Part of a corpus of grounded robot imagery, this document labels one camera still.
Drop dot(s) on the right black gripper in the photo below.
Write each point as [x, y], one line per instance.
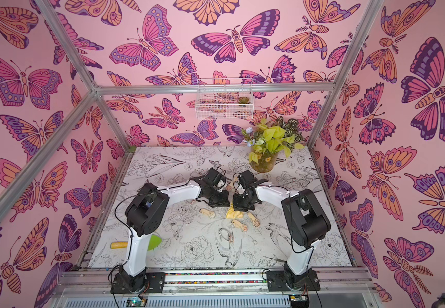
[242, 197]

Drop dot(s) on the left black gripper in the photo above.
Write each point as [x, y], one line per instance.
[225, 201]

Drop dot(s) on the yellow cleaning cloth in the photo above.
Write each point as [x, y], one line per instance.
[234, 214]

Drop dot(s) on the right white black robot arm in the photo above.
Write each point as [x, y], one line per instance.
[304, 216]

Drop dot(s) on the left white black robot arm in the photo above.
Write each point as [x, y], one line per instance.
[144, 215]

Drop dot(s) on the potted green leafy plant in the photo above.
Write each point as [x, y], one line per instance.
[268, 141]

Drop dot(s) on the green yellow toy shovel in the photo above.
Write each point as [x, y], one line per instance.
[154, 242]

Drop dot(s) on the white wire basket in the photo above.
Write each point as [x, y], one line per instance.
[225, 98]

